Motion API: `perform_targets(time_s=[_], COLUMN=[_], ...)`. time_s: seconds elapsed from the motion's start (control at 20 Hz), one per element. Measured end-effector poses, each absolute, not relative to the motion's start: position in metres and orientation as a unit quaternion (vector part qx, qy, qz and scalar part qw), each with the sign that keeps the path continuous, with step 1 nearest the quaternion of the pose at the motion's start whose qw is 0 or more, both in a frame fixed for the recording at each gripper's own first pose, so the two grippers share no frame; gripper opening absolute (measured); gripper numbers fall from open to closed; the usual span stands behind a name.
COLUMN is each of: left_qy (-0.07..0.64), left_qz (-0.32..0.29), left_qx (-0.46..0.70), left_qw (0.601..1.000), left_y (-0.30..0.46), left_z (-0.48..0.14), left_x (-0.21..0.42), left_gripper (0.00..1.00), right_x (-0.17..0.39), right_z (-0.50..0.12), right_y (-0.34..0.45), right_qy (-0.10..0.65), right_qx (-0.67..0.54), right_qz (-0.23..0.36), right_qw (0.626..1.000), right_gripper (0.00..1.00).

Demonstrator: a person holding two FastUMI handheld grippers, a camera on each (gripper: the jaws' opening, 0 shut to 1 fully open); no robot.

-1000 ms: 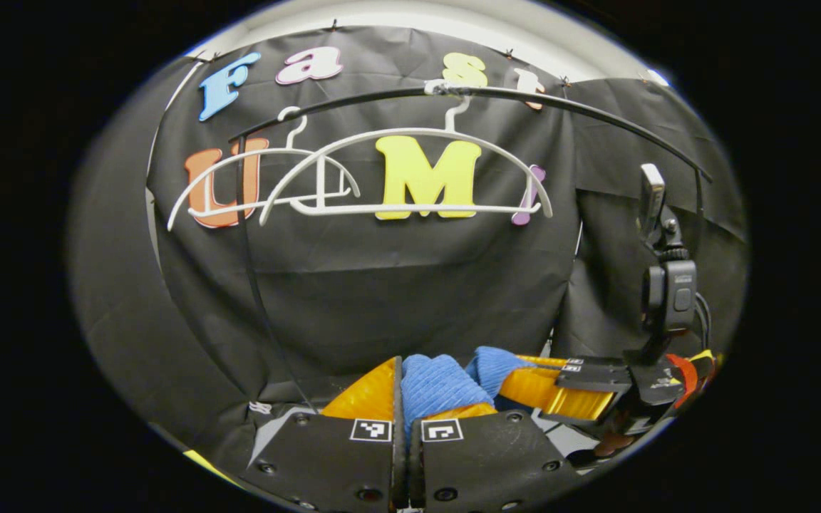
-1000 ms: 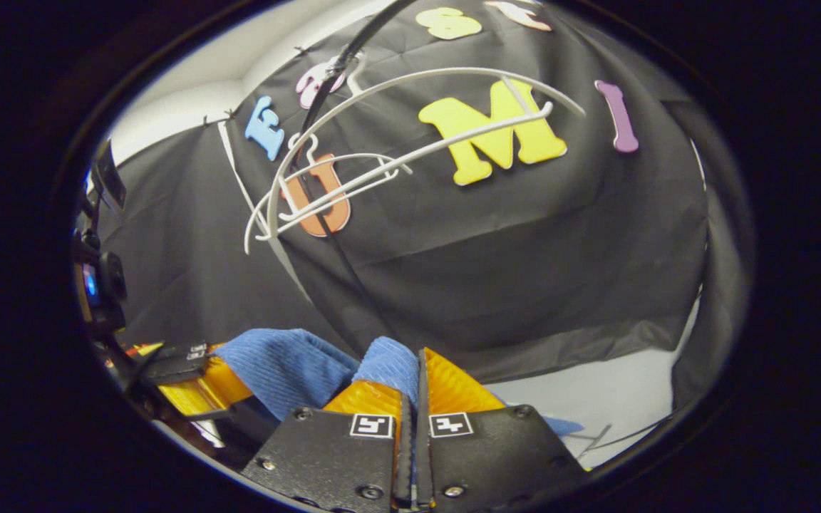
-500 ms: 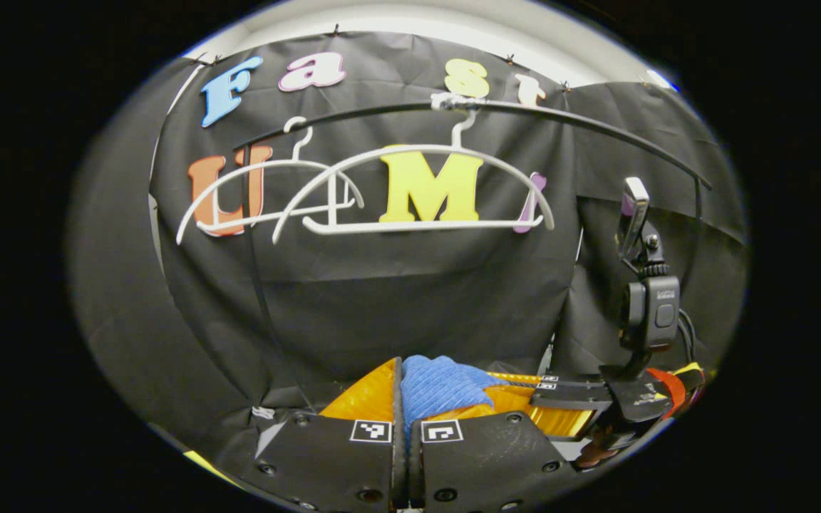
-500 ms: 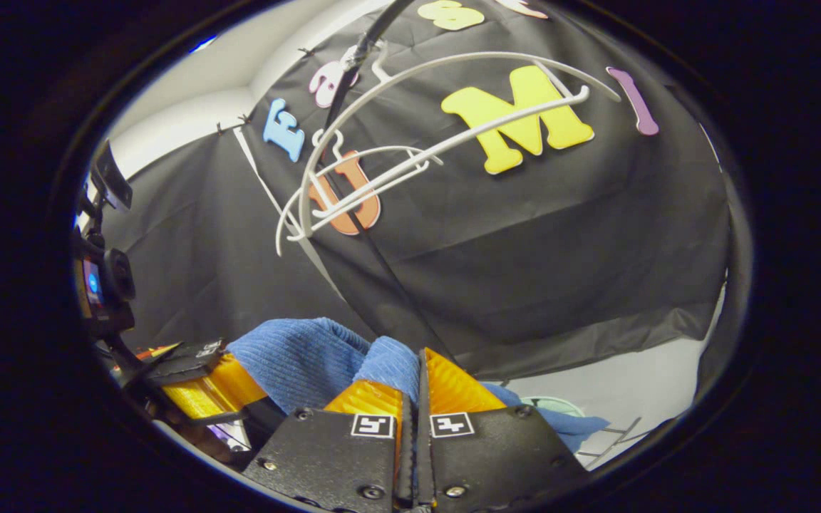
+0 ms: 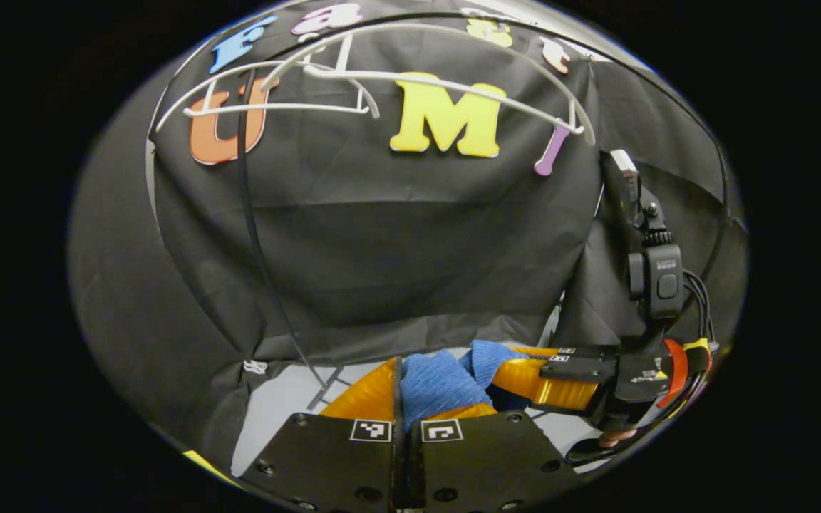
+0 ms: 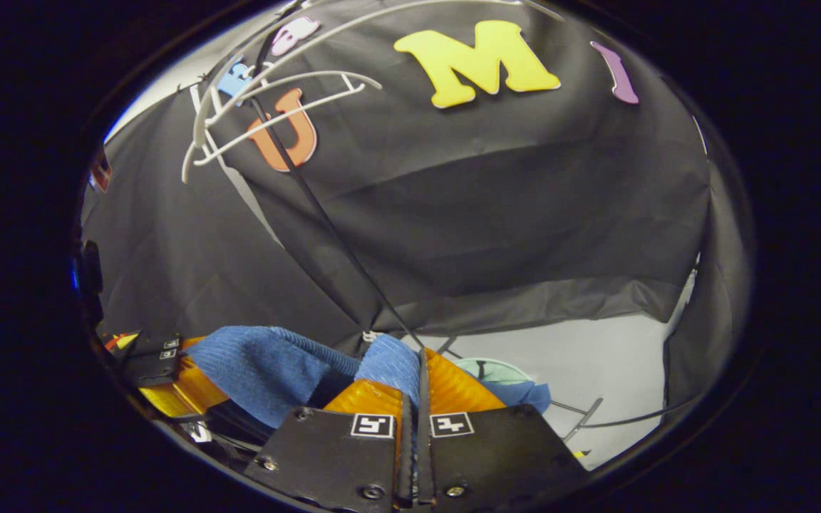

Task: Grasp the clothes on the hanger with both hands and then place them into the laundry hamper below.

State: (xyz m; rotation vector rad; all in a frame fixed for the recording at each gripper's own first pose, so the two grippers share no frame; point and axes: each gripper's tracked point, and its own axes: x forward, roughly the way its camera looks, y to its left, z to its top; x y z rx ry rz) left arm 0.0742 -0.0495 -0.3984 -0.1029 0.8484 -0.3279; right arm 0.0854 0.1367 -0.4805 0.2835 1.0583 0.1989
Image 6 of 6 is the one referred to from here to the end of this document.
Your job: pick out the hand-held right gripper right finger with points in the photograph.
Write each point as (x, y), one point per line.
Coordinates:
(424, 427)

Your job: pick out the empty white clothes hanger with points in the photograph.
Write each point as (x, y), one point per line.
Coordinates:
(325, 72)

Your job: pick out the white clothes hanger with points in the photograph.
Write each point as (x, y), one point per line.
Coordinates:
(353, 21)
(325, 72)

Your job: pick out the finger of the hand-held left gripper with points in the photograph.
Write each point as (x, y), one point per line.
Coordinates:
(197, 388)

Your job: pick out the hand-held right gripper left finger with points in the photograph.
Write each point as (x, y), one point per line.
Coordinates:
(325, 456)

